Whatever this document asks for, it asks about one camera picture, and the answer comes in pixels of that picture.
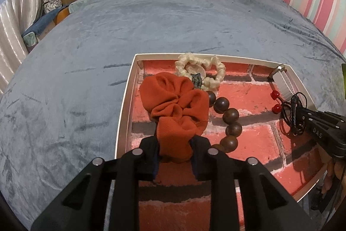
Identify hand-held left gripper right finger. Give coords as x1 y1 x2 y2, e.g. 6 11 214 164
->
191 136 317 231

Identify cream satin scrunchie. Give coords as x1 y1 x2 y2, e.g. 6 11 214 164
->
174 52 226 92

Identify silver hair clip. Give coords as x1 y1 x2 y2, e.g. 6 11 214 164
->
267 63 294 101

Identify black leather cord bracelet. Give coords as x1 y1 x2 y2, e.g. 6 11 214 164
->
279 92 309 130

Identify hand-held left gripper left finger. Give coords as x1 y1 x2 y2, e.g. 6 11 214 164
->
31 136 160 231

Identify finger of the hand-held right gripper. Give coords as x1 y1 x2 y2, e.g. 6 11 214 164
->
302 118 346 160
296 108 346 126

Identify brick-patterned jewelry tray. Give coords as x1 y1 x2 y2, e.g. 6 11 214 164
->
115 52 329 231

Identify brown wooden bead bracelet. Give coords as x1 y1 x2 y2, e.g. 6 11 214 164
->
207 90 243 152

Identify person's right hand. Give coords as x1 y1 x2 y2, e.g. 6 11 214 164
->
321 157 346 194

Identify wooden chair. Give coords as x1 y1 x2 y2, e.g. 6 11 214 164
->
54 6 70 26

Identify blue cushion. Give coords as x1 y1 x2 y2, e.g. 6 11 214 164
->
21 7 68 39

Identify patterned storage box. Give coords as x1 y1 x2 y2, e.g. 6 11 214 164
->
42 0 61 14

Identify grey plush blanket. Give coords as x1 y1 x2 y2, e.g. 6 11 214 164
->
0 0 346 223

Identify orange fabric scrunchie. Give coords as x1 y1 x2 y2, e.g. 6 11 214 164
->
138 71 210 164

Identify mint green cloth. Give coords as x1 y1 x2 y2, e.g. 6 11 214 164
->
23 32 37 48

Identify black hair tie red beads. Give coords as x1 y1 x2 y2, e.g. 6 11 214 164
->
270 89 306 137

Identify pale satin curtain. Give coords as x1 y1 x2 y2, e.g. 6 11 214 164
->
0 0 63 91

